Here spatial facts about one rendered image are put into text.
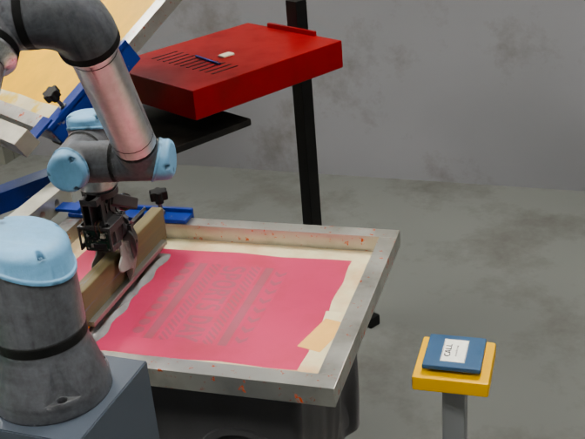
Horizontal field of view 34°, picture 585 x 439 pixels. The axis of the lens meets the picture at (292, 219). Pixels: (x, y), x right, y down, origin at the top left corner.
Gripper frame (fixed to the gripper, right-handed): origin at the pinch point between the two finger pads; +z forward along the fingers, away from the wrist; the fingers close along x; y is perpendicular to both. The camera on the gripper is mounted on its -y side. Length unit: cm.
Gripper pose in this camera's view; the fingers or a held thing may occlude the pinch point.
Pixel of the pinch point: (120, 271)
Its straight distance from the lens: 197.8
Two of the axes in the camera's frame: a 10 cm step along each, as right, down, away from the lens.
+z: 0.8, 8.9, 4.5
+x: 9.6, 0.6, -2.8
